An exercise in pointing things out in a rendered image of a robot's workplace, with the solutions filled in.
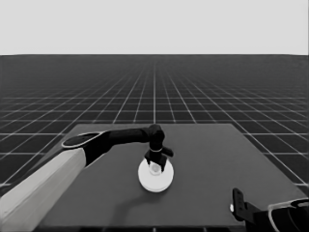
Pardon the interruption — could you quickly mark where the large thick white disc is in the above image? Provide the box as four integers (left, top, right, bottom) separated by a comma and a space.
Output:
137, 157, 175, 193

